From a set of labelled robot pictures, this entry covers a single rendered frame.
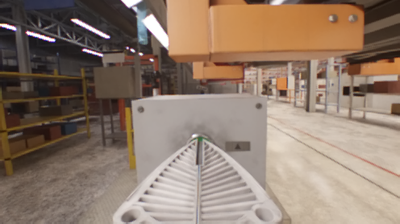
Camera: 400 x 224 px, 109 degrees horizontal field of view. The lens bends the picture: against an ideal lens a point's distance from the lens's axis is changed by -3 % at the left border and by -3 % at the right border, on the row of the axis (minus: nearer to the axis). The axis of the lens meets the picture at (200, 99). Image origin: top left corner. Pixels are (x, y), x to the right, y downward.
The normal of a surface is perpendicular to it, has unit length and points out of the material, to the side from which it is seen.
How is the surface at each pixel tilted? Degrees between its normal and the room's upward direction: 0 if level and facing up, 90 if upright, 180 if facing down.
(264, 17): 90
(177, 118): 90
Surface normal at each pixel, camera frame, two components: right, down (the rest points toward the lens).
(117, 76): -0.01, 0.08
